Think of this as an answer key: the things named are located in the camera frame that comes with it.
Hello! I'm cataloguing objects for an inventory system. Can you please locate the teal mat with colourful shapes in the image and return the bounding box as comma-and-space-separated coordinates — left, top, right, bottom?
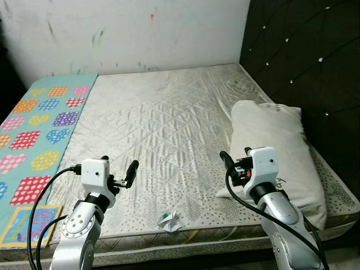
0, 74, 100, 248

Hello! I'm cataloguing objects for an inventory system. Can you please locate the white paper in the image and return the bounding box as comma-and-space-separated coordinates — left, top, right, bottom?
156, 210, 184, 233

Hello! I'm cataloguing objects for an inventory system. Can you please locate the beige printed pillow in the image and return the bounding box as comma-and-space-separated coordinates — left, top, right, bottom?
216, 100, 329, 231

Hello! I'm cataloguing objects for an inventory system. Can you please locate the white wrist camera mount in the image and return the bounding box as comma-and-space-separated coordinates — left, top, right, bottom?
80, 158, 111, 195
247, 147, 280, 187

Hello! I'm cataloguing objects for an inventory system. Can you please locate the black tufted headboard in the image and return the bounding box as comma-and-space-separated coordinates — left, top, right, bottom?
239, 0, 360, 195

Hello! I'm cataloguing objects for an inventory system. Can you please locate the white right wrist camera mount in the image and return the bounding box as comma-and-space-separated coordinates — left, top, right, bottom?
247, 147, 280, 187

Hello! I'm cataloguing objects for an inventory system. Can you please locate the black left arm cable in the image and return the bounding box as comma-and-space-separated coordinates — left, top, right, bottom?
34, 215, 67, 270
26, 164, 82, 270

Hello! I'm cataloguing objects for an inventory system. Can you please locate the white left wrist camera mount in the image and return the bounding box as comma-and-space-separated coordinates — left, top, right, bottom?
80, 158, 111, 195

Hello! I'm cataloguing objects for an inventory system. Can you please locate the blue book with yellow border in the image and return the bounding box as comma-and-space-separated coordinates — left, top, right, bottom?
0, 205, 63, 250

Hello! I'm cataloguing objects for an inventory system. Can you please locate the grey quilted mattress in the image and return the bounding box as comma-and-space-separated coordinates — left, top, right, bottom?
0, 63, 360, 266

